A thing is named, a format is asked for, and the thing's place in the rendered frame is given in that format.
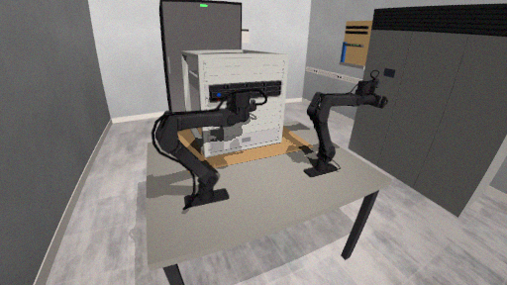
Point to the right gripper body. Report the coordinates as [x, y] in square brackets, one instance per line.
[373, 98]

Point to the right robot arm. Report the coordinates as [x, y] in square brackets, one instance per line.
[322, 115]

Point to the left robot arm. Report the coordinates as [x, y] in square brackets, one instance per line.
[167, 136]

